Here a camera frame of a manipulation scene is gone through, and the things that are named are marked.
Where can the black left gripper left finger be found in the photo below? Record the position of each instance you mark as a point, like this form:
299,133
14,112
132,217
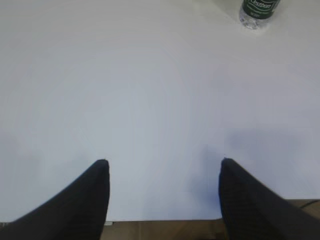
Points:
78,212

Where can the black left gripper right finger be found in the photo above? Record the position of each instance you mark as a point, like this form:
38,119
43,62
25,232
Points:
251,211

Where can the clear water bottle green label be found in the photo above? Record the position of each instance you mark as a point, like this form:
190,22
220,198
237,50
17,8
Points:
256,14

